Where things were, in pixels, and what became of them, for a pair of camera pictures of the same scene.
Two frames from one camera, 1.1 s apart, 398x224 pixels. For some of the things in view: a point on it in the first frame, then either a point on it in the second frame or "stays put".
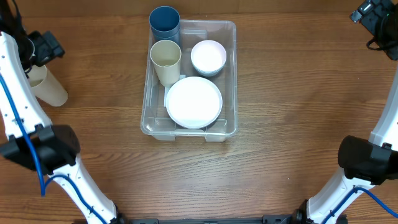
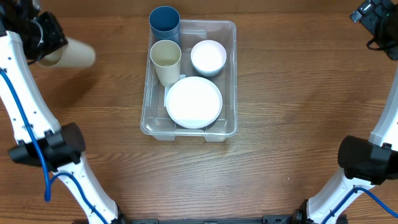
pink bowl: x=208 y=56 stays put
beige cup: x=166 y=56 stays put
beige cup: x=46 y=88 → x=77 y=53
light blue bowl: x=208 y=73 stays put
